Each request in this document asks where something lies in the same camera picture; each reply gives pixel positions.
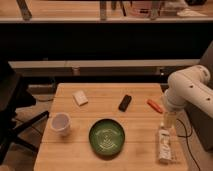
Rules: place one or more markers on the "black rectangular remote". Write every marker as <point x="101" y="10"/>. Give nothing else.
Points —
<point x="124" y="103"/>

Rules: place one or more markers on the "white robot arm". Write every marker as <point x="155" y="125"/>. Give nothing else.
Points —
<point x="187" y="86"/>

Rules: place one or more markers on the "black office chair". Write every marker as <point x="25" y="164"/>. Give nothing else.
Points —
<point x="13" y="95"/>

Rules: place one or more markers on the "white plastic bottle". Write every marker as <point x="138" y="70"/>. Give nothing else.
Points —
<point x="164" y="147"/>

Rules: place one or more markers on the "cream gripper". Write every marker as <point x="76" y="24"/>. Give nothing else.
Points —
<point x="169" y="119"/>

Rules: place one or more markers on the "green round bowl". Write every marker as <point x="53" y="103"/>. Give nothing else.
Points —
<point x="106" y="137"/>

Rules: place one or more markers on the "orange marker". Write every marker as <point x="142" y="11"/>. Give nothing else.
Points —
<point x="155" y="106"/>

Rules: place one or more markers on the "long wooden bench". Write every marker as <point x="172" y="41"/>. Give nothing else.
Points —
<point x="99" y="67"/>

